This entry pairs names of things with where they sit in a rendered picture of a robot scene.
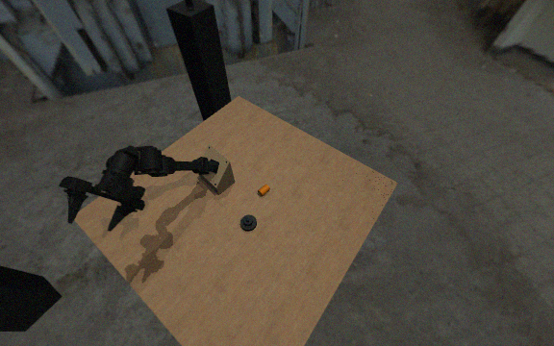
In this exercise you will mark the orange knob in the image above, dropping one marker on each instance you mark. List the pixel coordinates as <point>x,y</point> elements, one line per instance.
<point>262,191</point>

